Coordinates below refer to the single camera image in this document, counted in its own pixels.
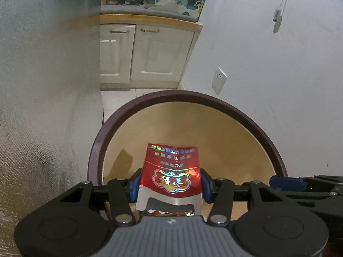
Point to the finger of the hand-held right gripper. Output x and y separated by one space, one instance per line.
321 200
286 183

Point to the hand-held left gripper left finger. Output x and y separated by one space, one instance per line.
135 186

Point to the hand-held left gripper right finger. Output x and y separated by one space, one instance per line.
206 188

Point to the red cigarette pack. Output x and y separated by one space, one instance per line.
171 171

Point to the beige trash bin brown rim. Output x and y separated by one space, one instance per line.
201 128

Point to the cream floor cabinet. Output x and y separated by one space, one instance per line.
155 56

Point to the silver foil counter panel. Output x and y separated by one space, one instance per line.
48 85

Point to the white crumpled bag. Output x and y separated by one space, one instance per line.
166 5

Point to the white wall socket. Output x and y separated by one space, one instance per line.
219 81

